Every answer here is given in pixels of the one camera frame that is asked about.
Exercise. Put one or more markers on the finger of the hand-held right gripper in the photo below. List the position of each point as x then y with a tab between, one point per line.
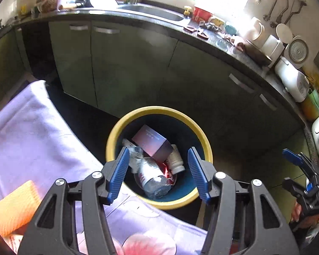
289	155
292	186

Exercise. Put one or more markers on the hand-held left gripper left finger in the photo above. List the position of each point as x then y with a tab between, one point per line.
117	175

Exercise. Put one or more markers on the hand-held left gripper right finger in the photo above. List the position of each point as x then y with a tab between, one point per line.
198	175

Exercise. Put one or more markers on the yellow rimmed trash bin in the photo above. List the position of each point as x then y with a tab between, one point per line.
186	188

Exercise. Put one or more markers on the crushed red can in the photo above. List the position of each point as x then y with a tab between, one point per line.
170	177

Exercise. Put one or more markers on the white pill bottle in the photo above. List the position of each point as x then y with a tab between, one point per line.
175	159

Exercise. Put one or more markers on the clear plastic water bottle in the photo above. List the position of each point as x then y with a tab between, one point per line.
151	175

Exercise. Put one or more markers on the blue cardboard box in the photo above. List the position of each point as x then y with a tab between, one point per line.
148	140

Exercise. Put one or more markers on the person's right hand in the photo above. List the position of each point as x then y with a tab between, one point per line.
296	211

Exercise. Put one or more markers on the green plastic containers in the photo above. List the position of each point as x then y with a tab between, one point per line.
312	106

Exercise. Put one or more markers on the white rice cooker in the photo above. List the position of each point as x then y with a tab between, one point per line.
292	79

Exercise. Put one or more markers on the purple floral tablecloth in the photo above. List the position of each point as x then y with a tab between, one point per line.
29	138

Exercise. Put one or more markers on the green lower cabinets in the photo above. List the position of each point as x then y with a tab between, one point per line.
135	71

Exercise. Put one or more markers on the orange sponge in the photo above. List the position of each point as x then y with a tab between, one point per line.
16	207

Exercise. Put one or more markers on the white pot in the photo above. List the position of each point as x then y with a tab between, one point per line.
272	47

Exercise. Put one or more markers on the white kettle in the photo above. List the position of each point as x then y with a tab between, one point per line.
255	32

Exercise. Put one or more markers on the black kitchen countertop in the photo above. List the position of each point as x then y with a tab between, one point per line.
215	42

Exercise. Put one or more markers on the small yellow bottle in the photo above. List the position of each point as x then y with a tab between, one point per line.
188	10

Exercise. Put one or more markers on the steel sink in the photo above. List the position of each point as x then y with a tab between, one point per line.
154	12

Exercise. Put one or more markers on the white plate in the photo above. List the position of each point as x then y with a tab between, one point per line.
103	1

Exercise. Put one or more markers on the black pan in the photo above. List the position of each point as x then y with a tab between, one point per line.
78	0

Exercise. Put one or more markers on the pink bucket with lid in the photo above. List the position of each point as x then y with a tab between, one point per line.
47	1

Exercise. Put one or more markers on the metal wall pipes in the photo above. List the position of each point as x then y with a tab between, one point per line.
284	2

